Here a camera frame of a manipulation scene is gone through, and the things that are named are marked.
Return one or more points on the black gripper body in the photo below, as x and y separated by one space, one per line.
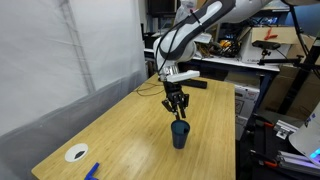
174 91

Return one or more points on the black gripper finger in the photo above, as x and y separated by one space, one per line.
170 106
183 111

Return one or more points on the marker pen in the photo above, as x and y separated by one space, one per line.
178 121

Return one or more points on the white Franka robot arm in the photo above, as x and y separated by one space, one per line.
186 30

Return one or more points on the dark blue plastic cup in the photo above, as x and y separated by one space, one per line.
180 136

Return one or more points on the black computer keyboard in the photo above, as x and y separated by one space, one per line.
195 83

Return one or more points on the white cabinet with labels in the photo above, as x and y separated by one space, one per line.
246 106

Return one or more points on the white workbench shelf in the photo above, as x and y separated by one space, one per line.
233 62

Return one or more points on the white grommet cover with hole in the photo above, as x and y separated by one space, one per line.
76 152

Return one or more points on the red pliers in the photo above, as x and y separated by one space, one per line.
270 34

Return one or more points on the black stand pole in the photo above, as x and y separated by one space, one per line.
300 76

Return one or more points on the large cardboard box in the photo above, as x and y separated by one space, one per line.
286 41

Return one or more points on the stacked aluminium extrusions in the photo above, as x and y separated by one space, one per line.
296 161

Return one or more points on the white panel with coloured dots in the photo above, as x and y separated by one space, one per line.
305 136

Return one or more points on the white translucent curtain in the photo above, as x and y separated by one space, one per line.
50 66

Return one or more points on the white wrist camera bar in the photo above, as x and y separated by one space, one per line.
182 76

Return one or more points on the black stereo camera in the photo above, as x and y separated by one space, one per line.
266 44

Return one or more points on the silver metal bracket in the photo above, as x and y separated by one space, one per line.
285 129

